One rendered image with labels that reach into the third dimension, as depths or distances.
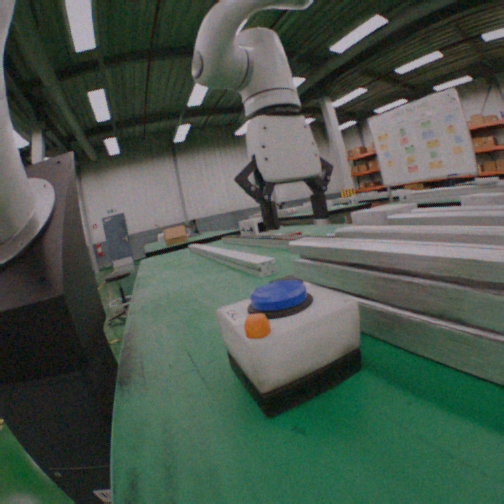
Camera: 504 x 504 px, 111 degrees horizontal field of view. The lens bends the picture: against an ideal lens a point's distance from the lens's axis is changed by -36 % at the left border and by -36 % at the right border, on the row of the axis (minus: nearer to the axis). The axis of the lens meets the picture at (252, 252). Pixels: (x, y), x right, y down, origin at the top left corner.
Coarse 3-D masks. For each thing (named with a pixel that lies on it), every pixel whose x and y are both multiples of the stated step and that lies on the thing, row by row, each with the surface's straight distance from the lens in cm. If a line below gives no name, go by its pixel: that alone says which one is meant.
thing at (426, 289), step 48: (336, 240) 28; (384, 240) 24; (432, 240) 27; (480, 240) 24; (336, 288) 27; (384, 288) 22; (432, 288) 19; (480, 288) 19; (384, 336) 24; (432, 336) 21; (480, 336) 19
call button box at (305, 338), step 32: (224, 320) 20; (288, 320) 17; (320, 320) 17; (352, 320) 18; (256, 352) 15; (288, 352) 16; (320, 352) 17; (352, 352) 20; (256, 384) 17; (288, 384) 18; (320, 384) 19
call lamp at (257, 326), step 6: (246, 318) 15; (252, 318) 15; (258, 318) 15; (264, 318) 15; (246, 324) 15; (252, 324) 15; (258, 324) 15; (264, 324) 15; (246, 330) 15; (252, 330) 15; (258, 330) 15; (264, 330) 15; (270, 330) 16; (246, 336) 16; (252, 336) 15; (258, 336) 15; (264, 336) 15
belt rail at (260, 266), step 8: (192, 248) 133; (200, 248) 111; (208, 248) 103; (216, 248) 97; (208, 256) 98; (216, 256) 88; (224, 256) 75; (232, 256) 69; (240, 256) 66; (248, 256) 63; (256, 256) 61; (264, 256) 59; (232, 264) 70; (240, 264) 65; (248, 264) 58; (256, 264) 53; (264, 264) 54; (272, 264) 54; (248, 272) 59; (256, 272) 54; (264, 272) 54; (272, 272) 55
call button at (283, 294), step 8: (288, 280) 20; (264, 288) 19; (272, 288) 19; (280, 288) 19; (288, 288) 18; (296, 288) 18; (304, 288) 19; (256, 296) 18; (264, 296) 18; (272, 296) 17; (280, 296) 17; (288, 296) 17; (296, 296) 18; (304, 296) 18; (256, 304) 18; (264, 304) 18; (272, 304) 17; (280, 304) 17; (288, 304) 17; (296, 304) 18
